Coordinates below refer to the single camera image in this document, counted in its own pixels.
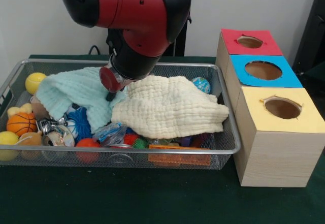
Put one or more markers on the red ball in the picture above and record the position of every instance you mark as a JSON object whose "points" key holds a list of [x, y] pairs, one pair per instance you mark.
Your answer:
{"points": [[87, 143]]}

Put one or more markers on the blue globe ball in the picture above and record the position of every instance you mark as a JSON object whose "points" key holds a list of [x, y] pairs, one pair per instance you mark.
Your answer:
{"points": [[201, 84]]}

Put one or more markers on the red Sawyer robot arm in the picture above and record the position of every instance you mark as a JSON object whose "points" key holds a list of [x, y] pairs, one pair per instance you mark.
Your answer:
{"points": [[132, 10]]}

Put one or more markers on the dark green tablecloth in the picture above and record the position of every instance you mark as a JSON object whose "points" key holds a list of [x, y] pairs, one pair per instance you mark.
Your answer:
{"points": [[127, 198], [317, 72]]}

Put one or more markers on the orange flat building brick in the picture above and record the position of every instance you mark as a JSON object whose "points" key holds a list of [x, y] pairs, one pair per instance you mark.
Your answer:
{"points": [[177, 159]]}

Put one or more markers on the wooden box with three holes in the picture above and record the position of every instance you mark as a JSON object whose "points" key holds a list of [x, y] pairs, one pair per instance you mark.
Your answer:
{"points": [[279, 158]]}

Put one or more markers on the yellow ball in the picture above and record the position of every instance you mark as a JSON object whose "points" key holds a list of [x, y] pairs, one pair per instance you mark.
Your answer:
{"points": [[33, 81], [8, 138]]}

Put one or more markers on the orange toy basketball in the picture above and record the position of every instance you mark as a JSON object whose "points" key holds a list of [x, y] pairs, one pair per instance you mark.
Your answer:
{"points": [[21, 123]]}

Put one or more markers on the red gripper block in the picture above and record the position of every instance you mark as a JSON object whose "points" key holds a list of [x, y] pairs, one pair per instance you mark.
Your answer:
{"points": [[109, 80]]}

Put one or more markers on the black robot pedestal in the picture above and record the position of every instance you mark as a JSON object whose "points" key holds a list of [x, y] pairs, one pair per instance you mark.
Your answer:
{"points": [[182, 43]]}

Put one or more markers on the black upright panel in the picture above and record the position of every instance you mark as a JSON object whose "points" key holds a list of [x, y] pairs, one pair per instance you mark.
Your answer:
{"points": [[314, 26]]}

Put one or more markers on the yellow plush toy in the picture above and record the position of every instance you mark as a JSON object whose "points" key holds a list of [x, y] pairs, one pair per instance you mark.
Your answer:
{"points": [[17, 110]]}

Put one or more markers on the cream waffle cloth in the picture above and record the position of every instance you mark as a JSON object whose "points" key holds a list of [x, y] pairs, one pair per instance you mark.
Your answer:
{"points": [[165, 107]]}

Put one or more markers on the crushed silver can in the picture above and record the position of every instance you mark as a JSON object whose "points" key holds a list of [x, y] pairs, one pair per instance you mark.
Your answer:
{"points": [[57, 139]]}

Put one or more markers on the light blue waffle cloth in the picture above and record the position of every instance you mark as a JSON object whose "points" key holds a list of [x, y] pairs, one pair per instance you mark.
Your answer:
{"points": [[76, 89]]}

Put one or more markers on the blue spiky ball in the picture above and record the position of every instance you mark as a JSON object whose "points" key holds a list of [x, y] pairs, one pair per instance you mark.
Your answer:
{"points": [[81, 122]]}

